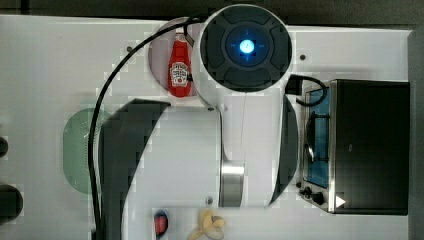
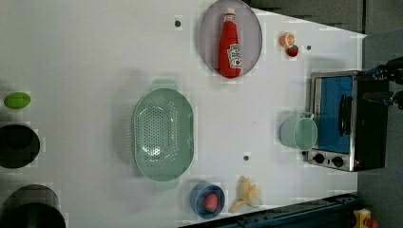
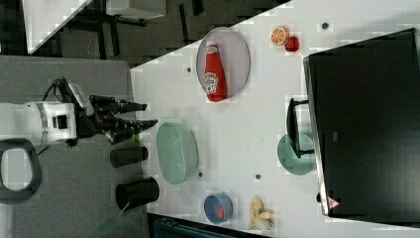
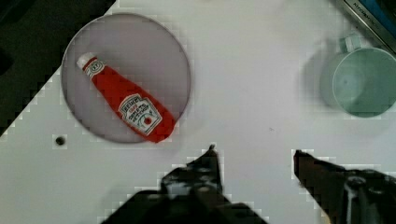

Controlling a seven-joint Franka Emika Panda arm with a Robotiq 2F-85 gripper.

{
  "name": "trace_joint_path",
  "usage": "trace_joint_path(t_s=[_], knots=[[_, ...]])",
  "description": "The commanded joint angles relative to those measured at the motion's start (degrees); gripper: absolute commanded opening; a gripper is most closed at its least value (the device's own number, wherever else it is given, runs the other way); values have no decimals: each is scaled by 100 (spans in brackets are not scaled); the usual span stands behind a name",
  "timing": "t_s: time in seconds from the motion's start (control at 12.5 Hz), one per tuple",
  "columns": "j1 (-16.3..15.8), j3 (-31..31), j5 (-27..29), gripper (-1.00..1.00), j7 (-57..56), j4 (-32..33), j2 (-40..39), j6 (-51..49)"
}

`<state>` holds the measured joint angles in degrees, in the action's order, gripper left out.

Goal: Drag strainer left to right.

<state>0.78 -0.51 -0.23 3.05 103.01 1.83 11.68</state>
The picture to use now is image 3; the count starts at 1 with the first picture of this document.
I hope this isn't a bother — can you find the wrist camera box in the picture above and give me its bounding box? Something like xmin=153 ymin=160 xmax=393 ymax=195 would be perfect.
xmin=69 ymin=83 xmax=94 ymax=116

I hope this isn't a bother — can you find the black cylinder large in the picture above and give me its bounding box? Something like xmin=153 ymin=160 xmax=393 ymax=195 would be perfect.
xmin=115 ymin=178 xmax=159 ymax=209

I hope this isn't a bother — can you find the red strawberry toy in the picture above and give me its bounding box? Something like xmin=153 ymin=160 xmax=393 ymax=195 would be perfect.
xmin=285 ymin=37 xmax=300 ymax=53

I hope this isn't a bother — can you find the grey round plate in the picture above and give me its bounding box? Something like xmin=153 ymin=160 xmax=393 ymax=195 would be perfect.
xmin=196 ymin=27 xmax=251 ymax=98

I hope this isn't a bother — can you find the green mug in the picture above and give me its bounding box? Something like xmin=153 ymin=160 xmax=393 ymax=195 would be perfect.
xmin=277 ymin=132 xmax=316 ymax=176

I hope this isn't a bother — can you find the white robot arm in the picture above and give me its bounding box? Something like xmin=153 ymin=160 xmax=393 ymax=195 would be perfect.
xmin=1 ymin=95 xmax=158 ymax=204

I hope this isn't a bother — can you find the red ketchup bottle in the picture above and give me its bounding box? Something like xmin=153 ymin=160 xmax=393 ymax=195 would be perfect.
xmin=204 ymin=41 xmax=227 ymax=102

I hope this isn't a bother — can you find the blue bowl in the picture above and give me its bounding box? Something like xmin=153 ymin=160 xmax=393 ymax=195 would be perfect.
xmin=203 ymin=191 xmax=233 ymax=224

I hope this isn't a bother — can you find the green marker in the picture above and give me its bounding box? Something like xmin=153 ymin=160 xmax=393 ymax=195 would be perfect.
xmin=127 ymin=134 xmax=140 ymax=143

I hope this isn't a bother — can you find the black toaster oven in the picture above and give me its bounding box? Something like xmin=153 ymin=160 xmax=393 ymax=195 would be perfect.
xmin=286 ymin=29 xmax=420 ymax=226

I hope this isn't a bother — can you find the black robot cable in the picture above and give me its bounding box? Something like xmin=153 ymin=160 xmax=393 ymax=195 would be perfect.
xmin=42 ymin=77 xmax=72 ymax=102

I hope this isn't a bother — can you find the black cylinder small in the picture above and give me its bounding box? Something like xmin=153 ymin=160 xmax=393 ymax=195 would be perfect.
xmin=110 ymin=147 xmax=149 ymax=168

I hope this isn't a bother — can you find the orange slice toy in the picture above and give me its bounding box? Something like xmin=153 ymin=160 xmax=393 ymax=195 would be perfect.
xmin=270 ymin=27 xmax=289 ymax=46

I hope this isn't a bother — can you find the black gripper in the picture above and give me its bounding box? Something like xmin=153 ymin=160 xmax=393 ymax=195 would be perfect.
xmin=76 ymin=95 xmax=158 ymax=139

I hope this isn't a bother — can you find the peeled banana toy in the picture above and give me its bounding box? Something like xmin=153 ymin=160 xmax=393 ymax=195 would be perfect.
xmin=249 ymin=196 xmax=274 ymax=231

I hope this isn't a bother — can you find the red toy in bowl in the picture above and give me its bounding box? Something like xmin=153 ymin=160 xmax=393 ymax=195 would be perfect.
xmin=216 ymin=206 xmax=225 ymax=221

